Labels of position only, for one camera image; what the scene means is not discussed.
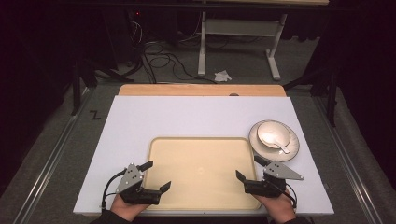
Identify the black metal stand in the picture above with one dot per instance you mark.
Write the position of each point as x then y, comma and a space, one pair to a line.
75, 90
332, 93

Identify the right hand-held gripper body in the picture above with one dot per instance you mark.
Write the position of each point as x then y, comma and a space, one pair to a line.
275, 174

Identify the person's right hand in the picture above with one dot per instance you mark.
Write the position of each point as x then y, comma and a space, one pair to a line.
277, 207

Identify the beige plastic tray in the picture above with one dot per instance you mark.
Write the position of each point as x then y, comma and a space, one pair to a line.
202, 174

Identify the white metal desk frame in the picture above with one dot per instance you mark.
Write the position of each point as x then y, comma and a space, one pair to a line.
239, 27

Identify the white board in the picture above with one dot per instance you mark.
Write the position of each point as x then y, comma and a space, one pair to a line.
174, 118

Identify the crumpled white paper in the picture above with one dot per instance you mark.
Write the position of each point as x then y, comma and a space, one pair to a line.
223, 76

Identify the white plate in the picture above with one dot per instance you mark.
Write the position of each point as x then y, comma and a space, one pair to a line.
291, 149

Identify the white bowl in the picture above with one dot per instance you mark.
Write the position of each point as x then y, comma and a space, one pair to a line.
274, 129

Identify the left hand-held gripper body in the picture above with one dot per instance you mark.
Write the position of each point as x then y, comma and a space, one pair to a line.
129, 179

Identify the white ceramic spoon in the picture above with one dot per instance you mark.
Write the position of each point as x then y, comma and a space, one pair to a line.
274, 139

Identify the person's left hand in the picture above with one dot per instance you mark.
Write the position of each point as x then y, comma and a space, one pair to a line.
127, 209

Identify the wooden table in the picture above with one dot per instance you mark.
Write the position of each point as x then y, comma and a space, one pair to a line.
186, 90

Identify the aluminium floor rail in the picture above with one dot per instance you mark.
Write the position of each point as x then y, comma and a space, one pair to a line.
345, 161
46, 169

